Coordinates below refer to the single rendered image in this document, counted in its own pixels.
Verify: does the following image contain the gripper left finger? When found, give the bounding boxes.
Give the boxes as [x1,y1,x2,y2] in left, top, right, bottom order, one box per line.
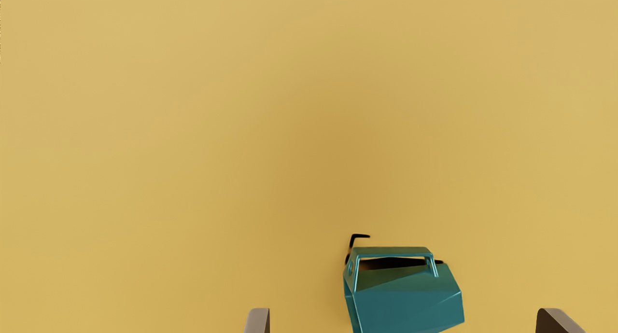
[244,308,271,333]

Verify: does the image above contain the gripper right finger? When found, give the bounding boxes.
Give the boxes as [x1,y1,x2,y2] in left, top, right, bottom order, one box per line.
[536,308,587,333]

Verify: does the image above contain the teal faceted mug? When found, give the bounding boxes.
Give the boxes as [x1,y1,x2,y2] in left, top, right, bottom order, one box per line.
[342,247,465,333]

